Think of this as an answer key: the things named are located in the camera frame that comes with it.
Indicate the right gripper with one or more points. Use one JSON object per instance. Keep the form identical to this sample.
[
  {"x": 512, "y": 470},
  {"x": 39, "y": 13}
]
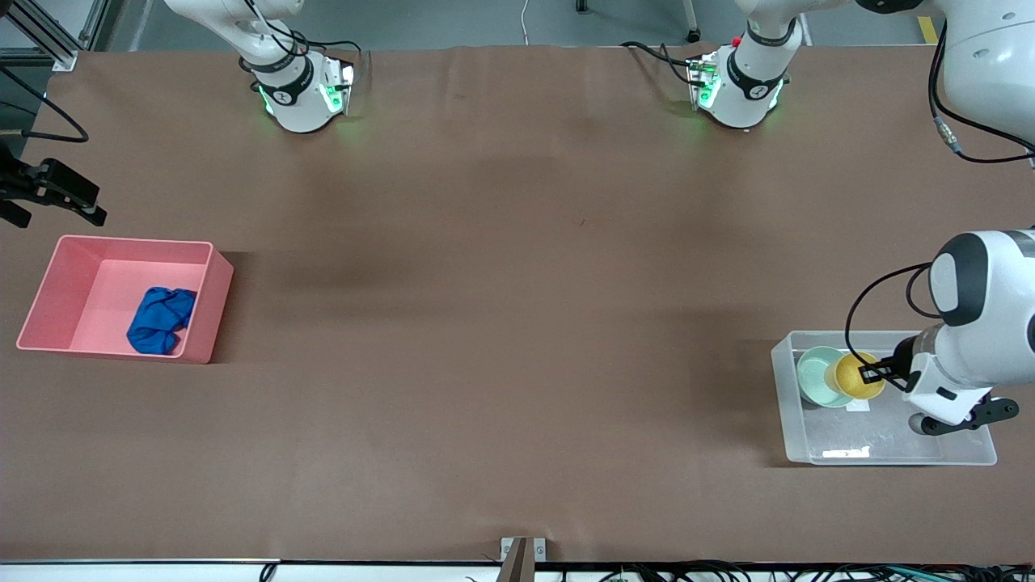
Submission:
[{"x": 24, "y": 183}]

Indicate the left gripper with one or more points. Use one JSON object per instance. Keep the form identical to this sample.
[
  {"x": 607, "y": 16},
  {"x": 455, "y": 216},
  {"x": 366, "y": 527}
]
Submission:
[{"x": 903, "y": 356}]

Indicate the yellow cup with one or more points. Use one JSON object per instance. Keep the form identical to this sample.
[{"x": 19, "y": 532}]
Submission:
[{"x": 847, "y": 376}]

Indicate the pale green bowl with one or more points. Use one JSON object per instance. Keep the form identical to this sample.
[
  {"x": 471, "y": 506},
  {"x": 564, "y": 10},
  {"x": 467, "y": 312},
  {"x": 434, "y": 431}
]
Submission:
[{"x": 815, "y": 376}]

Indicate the blue cloth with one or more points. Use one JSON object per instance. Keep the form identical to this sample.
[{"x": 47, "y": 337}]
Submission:
[{"x": 158, "y": 323}]

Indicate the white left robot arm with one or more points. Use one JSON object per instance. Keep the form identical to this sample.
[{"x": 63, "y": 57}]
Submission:
[{"x": 986, "y": 48}]

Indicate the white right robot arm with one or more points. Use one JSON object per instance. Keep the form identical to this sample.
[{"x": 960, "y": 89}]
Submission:
[{"x": 299, "y": 105}]

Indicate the clear plastic box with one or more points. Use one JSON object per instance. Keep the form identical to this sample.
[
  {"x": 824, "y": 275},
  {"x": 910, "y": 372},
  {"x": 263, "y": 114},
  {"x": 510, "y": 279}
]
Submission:
[{"x": 889, "y": 444}]

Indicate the pink plastic bin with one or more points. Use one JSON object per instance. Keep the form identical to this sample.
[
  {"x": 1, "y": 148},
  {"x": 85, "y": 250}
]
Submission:
[{"x": 89, "y": 299}]

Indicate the brown table cover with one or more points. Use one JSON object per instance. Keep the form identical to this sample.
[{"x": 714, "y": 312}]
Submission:
[{"x": 485, "y": 242}]

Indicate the aluminium frame profile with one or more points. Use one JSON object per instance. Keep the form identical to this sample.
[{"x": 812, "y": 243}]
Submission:
[{"x": 48, "y": 40}]

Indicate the metal bracket with wooden strip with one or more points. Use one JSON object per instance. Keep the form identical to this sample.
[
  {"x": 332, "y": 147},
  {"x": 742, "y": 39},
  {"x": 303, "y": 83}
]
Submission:
[{"x": 522, "y": 558}]

